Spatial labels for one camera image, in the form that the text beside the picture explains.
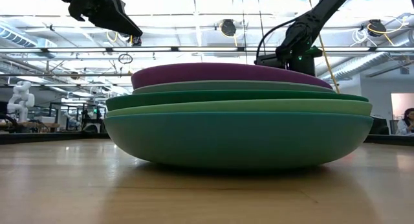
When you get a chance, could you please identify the large light green plastic plate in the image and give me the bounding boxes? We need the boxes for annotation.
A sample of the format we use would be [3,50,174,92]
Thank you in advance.
[105,98,373,118]

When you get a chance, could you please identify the black ceiling cable reel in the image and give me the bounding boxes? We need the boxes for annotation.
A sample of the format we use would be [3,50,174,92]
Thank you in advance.
[367,19,387,38]
[221,19,237,38]

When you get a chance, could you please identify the purple plastic plate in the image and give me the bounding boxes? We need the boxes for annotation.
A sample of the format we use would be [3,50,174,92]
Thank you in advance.
[131,62,333,91]

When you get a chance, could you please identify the black aluminium table frame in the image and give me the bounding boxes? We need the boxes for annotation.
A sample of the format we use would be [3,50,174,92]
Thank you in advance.
[0,131,414,146]

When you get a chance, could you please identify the person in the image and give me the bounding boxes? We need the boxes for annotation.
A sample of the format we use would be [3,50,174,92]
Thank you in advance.
[396,107,414,136]

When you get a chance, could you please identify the large dark green plastic plate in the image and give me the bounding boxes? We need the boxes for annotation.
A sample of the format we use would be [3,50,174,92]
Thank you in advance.
[105,89,369,112]

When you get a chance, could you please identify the white humanoid robot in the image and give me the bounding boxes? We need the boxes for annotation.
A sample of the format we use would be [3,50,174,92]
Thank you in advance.
[6,80,36,123]

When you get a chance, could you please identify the hanging black cable loop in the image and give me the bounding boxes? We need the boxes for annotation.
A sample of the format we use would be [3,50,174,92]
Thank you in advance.
[117,53,134,65]

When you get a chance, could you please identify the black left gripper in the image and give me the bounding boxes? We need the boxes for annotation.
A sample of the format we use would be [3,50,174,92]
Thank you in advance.
[53,0,144,37]

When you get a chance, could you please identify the yellow hanging cable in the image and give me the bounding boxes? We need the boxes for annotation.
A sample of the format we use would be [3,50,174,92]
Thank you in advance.
[306,0,341,94]

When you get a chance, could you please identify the large teal plastic plate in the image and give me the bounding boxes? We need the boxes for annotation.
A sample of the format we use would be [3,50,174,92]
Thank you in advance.
[103,111,375,170]

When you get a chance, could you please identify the pale blue-grey plastic plate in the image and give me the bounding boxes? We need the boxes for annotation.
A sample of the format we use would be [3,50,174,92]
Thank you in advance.
[132,80,336,95]

